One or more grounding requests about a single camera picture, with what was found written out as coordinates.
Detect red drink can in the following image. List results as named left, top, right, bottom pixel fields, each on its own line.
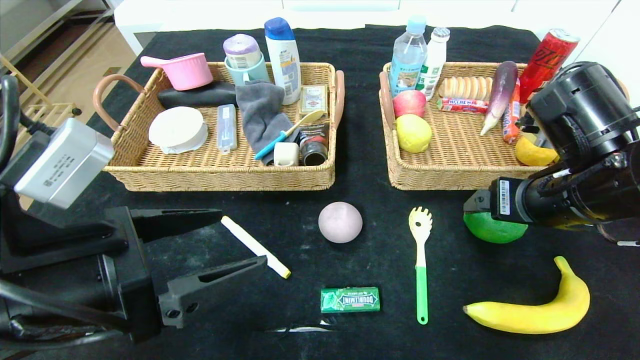
left=519, top=29, right=581, bottom=104

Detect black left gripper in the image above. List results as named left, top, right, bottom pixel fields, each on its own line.
left=50, top=205, right=268, bottom=344

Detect cream pasta spoon green handle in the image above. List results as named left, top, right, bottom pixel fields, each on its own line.
left=408, top=207, right=434, bottom=325

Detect black red cylinder can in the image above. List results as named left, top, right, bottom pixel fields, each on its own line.
left=299, top=122, right=331, bottom=167

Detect red candy pack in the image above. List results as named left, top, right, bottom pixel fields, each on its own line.
left=437, top=98, right=489, bottom=115

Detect yellow banana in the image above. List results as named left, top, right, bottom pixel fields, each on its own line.
left=462, top=256, right=591, bottom=335

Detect purple eggplant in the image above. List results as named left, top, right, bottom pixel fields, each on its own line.
left=480, top=60, right=519, bottom=137

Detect orange yellow pear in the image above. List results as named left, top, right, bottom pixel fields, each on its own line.
left=515, top=136, right=560, bottom=167

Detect pink ribbed saucepan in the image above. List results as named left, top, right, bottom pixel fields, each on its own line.
left=140, top=52, right=214, bottom=92

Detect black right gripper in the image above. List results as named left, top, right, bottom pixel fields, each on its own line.
left=463, top=176, right=551, bottom=225

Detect white milk bottle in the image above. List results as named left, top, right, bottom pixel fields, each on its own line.
left=419, top=27, right=451, bottom=101

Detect white round container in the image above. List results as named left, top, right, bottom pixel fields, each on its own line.
left=148, top=106, right=209, bottom=155

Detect teal cup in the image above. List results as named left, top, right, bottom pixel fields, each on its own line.
left=224, top=52, right=271, bottom=87

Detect black pouch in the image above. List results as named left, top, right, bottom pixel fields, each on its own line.
left=157, top=81, right=238, bottom=109

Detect purple bag roll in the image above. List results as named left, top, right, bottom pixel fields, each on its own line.
left=223, top=34, right=262, bottom=70

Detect black left camera cable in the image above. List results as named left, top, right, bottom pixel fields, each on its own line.
left=0, top=75, right=56, bottom=166

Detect small white cup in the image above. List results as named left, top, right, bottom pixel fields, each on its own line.
left=273, top=142, right=300, bottom=167

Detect green lime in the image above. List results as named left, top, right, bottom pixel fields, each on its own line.
left=463, top=210, right=529, bottom=245

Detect yellow lemon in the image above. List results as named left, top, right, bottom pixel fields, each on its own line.
left=395, top=114, right=433, bottom=154

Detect green gum pack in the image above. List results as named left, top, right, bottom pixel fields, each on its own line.
left=320, top=286, right=381, bottom=314

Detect rectangular wicker basket brown handles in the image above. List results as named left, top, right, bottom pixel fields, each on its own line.
left=92, top=62, right=346, bottom=192
left=378, top=62, right=630, bottom=191

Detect pale purple ball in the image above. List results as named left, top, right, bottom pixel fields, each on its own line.
left=318, top=201, right=364, bottom=244

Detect grey metal shelf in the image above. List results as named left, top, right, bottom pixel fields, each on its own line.
left=0, top=0, right=117, bottom=68

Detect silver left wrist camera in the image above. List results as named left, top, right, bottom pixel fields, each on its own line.
left=14, top=118, right=116, bottom=210

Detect wooden rolling rack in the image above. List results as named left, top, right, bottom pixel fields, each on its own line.
left=0, top=54, right=82, bottom=151

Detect small printed card box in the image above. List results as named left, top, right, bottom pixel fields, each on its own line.
left=299, top=85, right=329, bottom=120

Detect red apple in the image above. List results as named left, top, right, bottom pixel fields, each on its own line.
left=393, top=90, right=427, bottom=119

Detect black left camera bracket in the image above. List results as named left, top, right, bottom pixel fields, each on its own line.
left=0, top=192, right=132, bottom=275

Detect red sausage stick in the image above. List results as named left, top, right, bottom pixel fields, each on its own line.
left=502, top=79, right=522, bottom=145

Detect beige spoon blue handle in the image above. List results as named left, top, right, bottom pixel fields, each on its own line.
left=254, top=110, right=326, bottom=161

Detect grey towel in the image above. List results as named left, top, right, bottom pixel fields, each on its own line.
left=235, top=81, right=300, bottom=166

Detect black table cloth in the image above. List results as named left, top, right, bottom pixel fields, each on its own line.
left=0, top=25, right=640, bottom=360

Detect clear plastic case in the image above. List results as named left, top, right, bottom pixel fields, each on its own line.
left=216, top=103, right=238, bottom=153

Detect white shampoo bottle blue cap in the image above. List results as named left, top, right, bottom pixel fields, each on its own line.
left=264, top=17, right=302, bottom=106

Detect white marker yellow tip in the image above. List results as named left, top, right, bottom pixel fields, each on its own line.
left=221, top=215, right=292, bottom=280

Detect clear water bottle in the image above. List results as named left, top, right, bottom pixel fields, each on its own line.
left=389, top=15, right=429, bottom=98

